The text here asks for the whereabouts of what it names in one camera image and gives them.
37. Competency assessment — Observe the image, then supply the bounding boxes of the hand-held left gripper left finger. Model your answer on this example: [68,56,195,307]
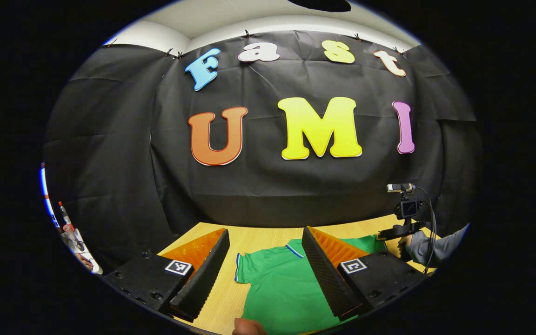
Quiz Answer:
[103,228,230,323]

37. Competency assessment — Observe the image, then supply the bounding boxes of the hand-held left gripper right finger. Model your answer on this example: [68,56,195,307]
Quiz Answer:
[301,226,429,322]

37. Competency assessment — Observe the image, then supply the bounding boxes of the green T-shirt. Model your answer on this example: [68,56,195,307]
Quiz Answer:
[234,234,389,335]

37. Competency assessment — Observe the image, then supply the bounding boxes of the black backdrop cloth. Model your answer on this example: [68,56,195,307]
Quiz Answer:
[44,30,482,275]

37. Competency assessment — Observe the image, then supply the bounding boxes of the white and red object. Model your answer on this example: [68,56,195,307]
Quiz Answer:
[58,201,103,275]

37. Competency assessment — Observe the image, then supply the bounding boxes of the black cable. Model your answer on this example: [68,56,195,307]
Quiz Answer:
[415,186,437,275]

